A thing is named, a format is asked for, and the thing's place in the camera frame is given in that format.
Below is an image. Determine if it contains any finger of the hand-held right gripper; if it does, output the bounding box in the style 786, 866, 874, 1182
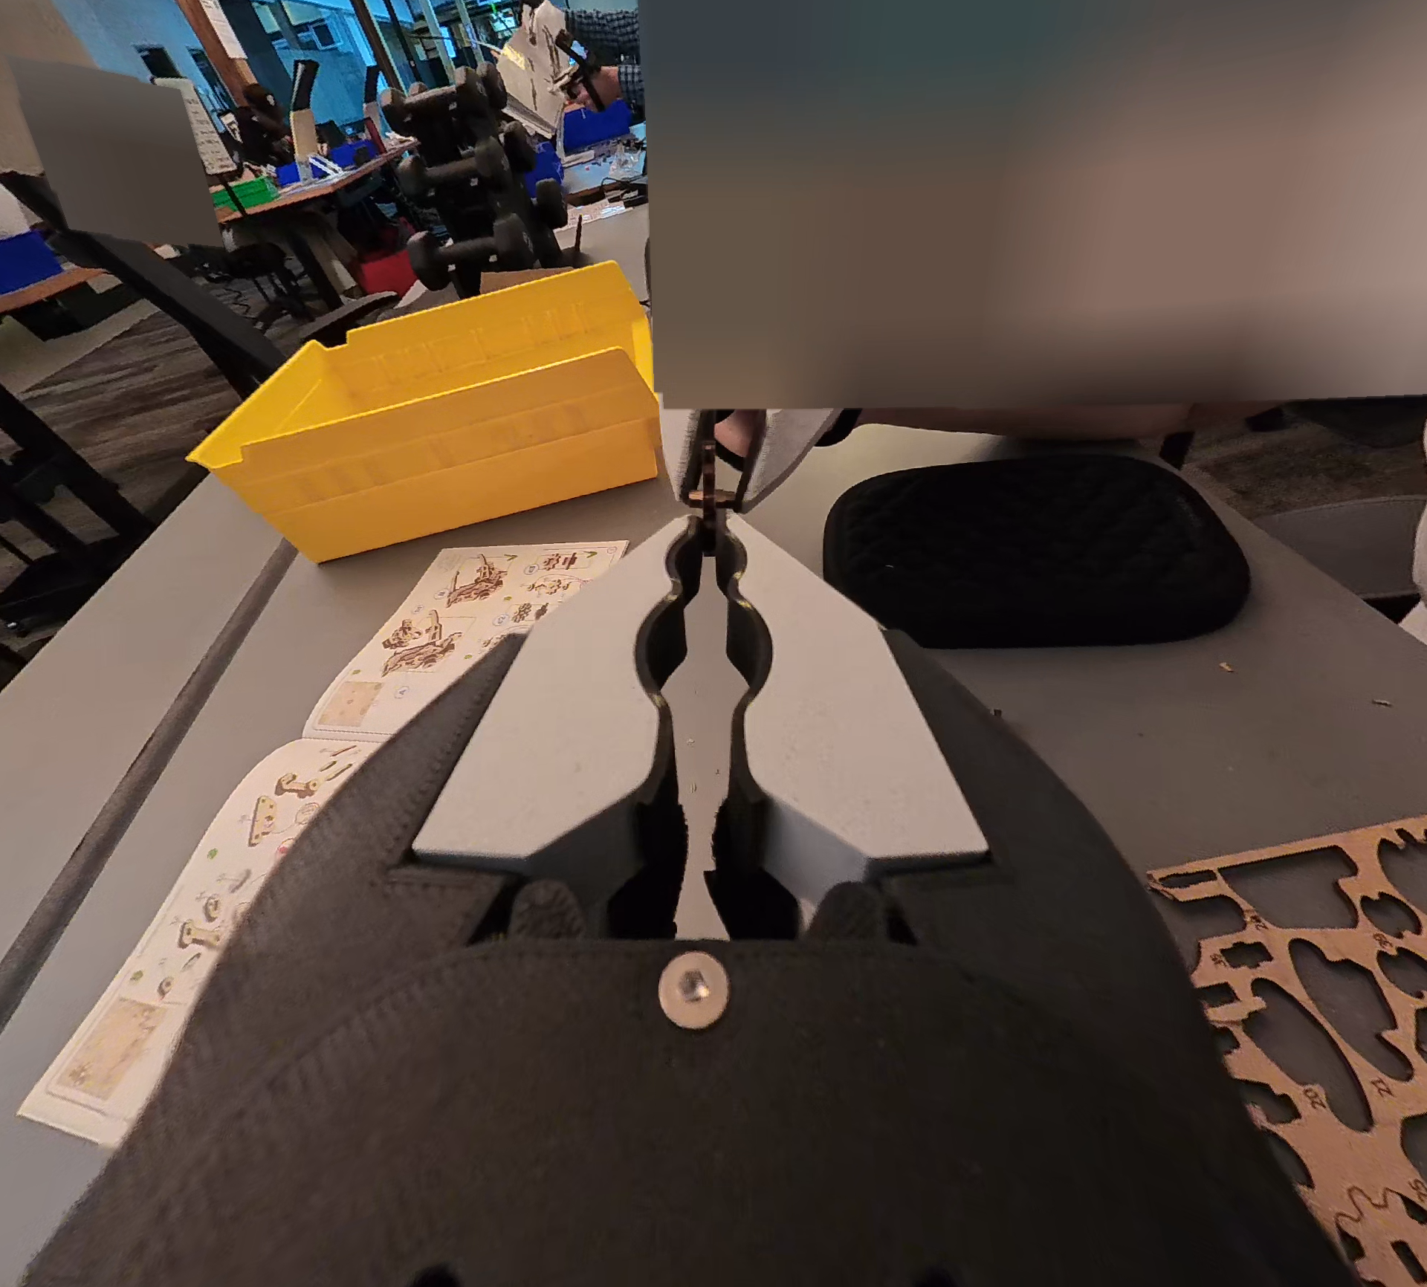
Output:
664, 409, 717, 507
722, 409, 851, 516

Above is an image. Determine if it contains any paper instruction booklet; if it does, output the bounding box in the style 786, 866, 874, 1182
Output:
16, 540, 631, 1149

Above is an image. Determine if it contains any yellow plastic bin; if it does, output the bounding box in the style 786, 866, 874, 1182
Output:
187, 260, 661, 567

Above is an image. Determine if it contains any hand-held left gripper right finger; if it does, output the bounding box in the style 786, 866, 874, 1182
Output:
713, 515, 991, 941

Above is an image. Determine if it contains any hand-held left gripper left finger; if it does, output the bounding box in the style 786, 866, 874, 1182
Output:
410, 516, 702, 941

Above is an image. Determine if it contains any black padded wrist rest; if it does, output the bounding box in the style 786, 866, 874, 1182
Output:
823, 451, 1252, 652

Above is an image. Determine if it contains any blue plastic bin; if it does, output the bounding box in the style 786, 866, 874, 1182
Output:
560, 100, 639, 160
0, 228, 65, 293

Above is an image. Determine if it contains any laser-cut wooden parts sheet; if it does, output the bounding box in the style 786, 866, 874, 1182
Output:
1148, 819, 1427, 1287

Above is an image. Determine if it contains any dumbbell rack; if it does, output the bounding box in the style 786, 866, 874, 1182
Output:
380, 61, 569, 299

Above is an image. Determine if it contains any person's right forearm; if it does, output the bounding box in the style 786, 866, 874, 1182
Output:
859, 408, 1284, 442

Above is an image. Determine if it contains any black desk frame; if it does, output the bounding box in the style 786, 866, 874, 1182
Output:
0, 172, 291, 632

